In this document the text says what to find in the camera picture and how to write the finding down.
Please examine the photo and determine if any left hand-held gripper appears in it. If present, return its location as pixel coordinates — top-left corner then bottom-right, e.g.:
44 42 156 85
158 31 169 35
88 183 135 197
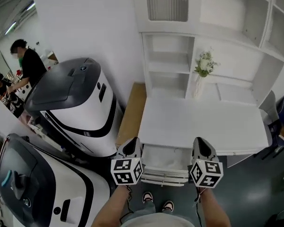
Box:
110 136 144 186

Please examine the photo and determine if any white desk drawer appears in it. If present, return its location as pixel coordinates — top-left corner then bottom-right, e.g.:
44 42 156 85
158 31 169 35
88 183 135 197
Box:
142 180 189 187
141 144 190 182

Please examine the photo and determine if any white desk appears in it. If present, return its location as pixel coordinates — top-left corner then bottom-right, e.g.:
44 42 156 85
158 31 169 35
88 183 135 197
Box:
137 97 270 188

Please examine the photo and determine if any white shelf hutch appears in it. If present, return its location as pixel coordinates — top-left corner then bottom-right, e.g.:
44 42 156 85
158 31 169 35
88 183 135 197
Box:
132 0 284 108

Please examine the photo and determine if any person's left forearm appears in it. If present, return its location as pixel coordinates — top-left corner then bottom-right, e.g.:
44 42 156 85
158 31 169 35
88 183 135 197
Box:
91 184 131 227

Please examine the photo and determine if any white ribbed vase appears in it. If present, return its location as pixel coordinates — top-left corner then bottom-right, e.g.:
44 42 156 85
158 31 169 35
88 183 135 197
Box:
192 76 205 99

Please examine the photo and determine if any white and black service robot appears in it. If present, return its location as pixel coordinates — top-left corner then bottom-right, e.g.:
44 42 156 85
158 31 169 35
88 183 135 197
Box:
0 132 115 227
23 57 124 158

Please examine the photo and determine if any person's right forearm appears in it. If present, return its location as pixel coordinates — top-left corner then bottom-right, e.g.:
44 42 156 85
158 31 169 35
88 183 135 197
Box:
198 187 233 227

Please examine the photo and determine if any long brown cardboard box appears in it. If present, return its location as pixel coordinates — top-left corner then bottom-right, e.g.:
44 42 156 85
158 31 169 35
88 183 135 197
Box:
115 82 147 149

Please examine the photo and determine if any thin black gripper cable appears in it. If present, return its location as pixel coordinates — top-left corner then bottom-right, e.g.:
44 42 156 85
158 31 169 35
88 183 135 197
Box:
192 187 205 227
119 185 135 223

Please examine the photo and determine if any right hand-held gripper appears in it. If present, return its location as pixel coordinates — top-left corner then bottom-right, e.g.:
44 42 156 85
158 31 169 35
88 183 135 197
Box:
189 136 225 188

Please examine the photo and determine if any person's light shirt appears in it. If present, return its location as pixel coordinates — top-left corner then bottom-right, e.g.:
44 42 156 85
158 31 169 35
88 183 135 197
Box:
120 211 201 227

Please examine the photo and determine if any person's left leg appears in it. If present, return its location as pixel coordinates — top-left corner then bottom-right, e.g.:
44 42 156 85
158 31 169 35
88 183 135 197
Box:
122 201 157 222

